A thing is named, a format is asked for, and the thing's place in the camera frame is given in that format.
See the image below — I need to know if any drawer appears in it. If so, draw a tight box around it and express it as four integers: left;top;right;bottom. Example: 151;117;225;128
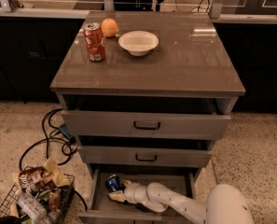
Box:
62;110;230;140
78;146;212;168
79;165;195;224

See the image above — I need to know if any blue pepsi can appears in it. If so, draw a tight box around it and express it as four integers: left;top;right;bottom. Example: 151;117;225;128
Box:
105;175;122;192

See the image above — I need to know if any black wire basket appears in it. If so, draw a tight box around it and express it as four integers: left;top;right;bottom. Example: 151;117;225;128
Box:
0;168;75;224

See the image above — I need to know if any clear plastic bottle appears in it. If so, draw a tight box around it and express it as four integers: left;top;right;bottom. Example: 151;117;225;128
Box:
18;192;47;222

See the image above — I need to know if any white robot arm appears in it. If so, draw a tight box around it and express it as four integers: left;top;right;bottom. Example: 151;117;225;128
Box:
106;179;255;224

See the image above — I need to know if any grey drawer cabinet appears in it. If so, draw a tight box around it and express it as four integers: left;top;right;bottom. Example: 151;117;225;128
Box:
49;10;246;224

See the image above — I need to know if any middle drawer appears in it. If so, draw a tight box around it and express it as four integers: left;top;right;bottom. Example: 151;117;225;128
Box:
78;146;212;168

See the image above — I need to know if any black floor cable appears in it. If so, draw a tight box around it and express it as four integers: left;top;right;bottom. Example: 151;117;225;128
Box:
18;108;79;172

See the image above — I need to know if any orange soda can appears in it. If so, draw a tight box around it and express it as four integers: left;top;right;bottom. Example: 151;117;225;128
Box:
83;22;105;62

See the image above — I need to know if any top drawer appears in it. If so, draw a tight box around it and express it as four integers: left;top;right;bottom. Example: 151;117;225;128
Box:
62;110;230;140

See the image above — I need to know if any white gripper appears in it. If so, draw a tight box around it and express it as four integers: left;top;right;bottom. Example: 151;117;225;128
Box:
108;179;148;203

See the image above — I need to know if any orange fruit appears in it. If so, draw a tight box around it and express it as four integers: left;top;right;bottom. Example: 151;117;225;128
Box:
101;19;118;37

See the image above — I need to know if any black cable behind cabinet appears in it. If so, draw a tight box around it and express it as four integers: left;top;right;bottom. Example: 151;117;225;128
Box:
190;0;212;13

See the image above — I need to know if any brown snack bag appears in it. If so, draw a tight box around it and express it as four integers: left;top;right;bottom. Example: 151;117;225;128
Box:
18;166;56;192

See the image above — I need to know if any bottom drawer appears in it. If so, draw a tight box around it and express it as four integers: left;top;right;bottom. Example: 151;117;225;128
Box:
79;165;195;224

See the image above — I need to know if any white bowl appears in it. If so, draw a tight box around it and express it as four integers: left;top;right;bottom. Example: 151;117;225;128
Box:
118;31;159;56

